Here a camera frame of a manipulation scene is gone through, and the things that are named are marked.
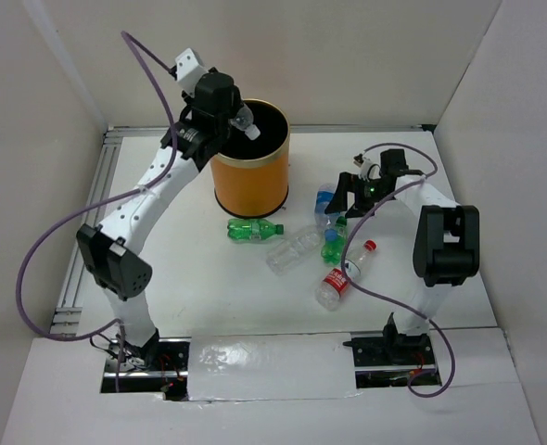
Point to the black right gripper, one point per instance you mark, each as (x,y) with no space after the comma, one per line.
(351,183)

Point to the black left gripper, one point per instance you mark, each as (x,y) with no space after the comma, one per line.
(236,103)

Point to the blue label plastic bottle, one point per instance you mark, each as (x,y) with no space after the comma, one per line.
(323,198)

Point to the small green bottle blue cap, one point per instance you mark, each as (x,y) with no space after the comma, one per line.
(334,241)

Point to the red label water bottle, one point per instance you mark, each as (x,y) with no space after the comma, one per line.
(331,291)

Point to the clear crushed plastic bottle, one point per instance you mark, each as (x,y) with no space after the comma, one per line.
(244,122)

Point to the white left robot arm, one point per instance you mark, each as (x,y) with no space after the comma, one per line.
(111,249)

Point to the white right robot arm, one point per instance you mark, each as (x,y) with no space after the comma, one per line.
(446,245)

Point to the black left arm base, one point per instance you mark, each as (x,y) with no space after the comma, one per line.
(161,365)

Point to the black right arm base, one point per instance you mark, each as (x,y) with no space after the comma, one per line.
(391,349)

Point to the orange cylindrical bin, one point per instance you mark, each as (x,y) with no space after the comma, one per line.
(251,178)

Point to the green plastic bottle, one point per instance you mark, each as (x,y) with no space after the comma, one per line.
(253,230)

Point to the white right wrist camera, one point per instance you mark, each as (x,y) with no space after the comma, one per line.
(368,168)

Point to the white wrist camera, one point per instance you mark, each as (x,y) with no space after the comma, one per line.
(368,168)
(189,70)

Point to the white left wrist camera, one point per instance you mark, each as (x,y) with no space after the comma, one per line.
(189,70)

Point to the aluminium frame rail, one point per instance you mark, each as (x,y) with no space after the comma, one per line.
(69,307)

